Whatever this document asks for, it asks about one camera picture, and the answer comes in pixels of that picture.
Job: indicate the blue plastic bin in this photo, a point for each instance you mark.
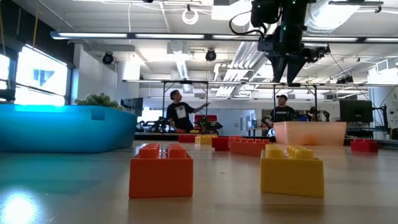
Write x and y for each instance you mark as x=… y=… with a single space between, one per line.
x=62 y=130

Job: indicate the red toy brick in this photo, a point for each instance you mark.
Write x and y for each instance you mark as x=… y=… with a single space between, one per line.
x=364 y=146
x=186 y=139
x=220 y=144

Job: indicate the person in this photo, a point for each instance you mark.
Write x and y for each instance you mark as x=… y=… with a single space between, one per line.
x=283 y=113
x=180 y=115

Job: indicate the green artificial potted plant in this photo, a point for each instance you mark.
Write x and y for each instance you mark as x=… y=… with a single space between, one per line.
x=98 y=100

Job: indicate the yellow toy brick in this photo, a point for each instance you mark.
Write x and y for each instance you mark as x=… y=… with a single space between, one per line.
x=292 y=177
x=205 y=140

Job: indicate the black ceiling camera cluster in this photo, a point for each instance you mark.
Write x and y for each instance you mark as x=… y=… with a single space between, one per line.
x=317 y=55

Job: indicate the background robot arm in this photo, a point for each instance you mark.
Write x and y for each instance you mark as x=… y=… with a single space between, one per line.
x=154 y=126
x=207 y=127

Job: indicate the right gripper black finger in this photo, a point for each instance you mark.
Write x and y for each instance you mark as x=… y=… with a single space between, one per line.
x=295 y=68
x=279 y=68

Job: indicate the silver ventilation duct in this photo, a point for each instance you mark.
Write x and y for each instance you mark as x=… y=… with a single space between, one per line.
x=320 y=15

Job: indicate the black metal frame stand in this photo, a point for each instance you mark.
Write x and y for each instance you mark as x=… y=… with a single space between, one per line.
x=311 y=85
x=186 y=82

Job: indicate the long ceiling light bar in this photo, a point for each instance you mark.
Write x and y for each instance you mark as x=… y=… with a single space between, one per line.
x=168 y=36

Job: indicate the translucent orange plastic bin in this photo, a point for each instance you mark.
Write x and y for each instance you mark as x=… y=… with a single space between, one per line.
x=311 y=132

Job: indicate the red tool cabinet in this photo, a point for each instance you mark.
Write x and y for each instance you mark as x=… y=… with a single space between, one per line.
x=211 y=118

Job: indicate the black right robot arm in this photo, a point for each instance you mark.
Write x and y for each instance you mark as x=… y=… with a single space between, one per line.
x=292 y=18

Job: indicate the black computer monitor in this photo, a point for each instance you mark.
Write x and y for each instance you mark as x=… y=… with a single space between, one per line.
x=356 y=111
x=135 y=106

